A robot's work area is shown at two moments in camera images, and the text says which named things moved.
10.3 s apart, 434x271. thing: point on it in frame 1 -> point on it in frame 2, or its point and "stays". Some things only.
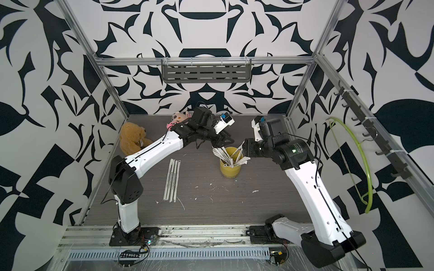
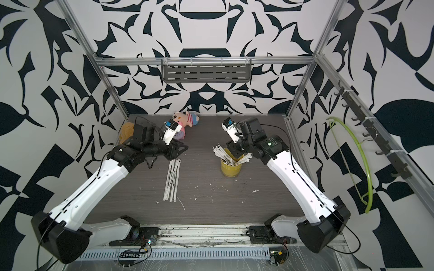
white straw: x=177 y=179 stays
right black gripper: x=249 y=149 -> x=233 y=147
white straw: x=170 y=180 stays
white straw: x=173 y=183 stays
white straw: x=168 y=179 stays
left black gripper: x=221 y=139 -> x=174 y=149
